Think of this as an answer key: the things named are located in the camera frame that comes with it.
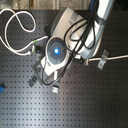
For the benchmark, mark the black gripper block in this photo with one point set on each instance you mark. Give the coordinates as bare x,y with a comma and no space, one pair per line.
40,55

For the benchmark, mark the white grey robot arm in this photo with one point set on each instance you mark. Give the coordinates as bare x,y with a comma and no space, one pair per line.
73,34

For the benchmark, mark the small metal clip left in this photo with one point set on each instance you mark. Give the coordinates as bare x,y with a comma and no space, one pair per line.
32,81

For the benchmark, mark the small metal clip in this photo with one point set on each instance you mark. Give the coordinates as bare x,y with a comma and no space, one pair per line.
55,89
32,81

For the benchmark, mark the small metal clip bottom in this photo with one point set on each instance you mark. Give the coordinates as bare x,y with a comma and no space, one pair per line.
55,89

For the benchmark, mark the metal cable clip right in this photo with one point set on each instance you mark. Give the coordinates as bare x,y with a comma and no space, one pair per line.
103,59

